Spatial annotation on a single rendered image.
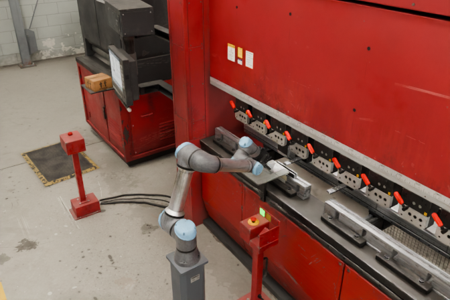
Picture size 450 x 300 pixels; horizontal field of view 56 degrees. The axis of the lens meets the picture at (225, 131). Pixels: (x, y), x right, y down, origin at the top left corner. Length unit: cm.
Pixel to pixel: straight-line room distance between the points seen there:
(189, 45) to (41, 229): 217
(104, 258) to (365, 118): 244
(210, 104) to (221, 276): 136
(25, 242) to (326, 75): 294
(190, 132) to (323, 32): 152
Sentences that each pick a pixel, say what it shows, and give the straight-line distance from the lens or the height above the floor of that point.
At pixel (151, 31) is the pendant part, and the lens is 320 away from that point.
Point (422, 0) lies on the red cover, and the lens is 197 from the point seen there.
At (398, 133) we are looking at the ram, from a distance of 216.
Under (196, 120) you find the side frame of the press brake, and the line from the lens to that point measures 343.
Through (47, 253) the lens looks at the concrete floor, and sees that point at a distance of 399.
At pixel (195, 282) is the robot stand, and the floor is 65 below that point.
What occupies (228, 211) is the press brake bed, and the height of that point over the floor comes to 40.
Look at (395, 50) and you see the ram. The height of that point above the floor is 197.
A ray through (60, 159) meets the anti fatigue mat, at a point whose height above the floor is 1.
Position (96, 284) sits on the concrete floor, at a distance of 360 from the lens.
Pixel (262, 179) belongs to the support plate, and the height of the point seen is 100.
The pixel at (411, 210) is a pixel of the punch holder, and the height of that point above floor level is 125.
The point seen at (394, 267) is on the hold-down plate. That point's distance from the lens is 245.
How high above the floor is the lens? 250
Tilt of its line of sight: 26 degrees down
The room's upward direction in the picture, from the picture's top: straight up
